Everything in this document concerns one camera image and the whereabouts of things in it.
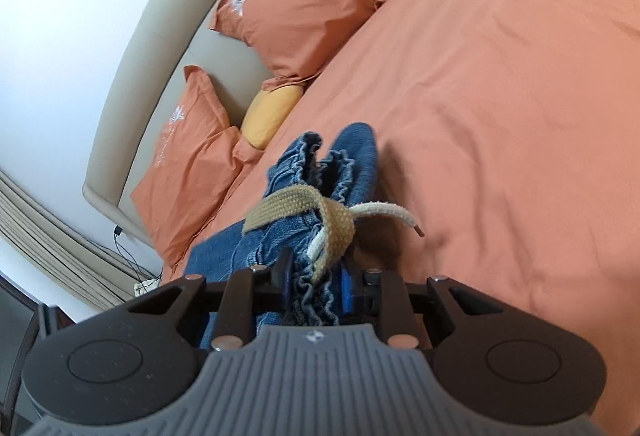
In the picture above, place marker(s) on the beige curtain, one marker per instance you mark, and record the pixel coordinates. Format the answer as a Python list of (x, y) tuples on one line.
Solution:
[(97, 276)]

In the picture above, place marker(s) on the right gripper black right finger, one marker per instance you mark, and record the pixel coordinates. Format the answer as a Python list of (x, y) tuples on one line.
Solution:
[(492, 357)]

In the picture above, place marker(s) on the orange bed duvet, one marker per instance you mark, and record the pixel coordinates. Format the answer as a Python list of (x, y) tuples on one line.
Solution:
[(510, 130)]

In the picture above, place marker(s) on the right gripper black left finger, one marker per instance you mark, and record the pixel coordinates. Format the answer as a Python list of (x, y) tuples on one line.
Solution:
[(140, 357)]

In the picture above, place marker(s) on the small orange pillow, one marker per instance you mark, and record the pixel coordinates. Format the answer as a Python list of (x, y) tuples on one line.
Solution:
[(198, 157)]

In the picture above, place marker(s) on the beige upholstered headboard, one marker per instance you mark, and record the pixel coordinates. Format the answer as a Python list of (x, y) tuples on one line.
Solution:
[(170, 35)]

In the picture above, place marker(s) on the blue denim jeans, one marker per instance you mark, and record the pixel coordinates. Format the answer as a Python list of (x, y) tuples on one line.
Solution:
[(310, 207)]

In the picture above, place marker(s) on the yellow cushion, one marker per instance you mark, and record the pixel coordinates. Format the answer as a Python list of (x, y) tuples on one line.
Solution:
[(267, 112)]

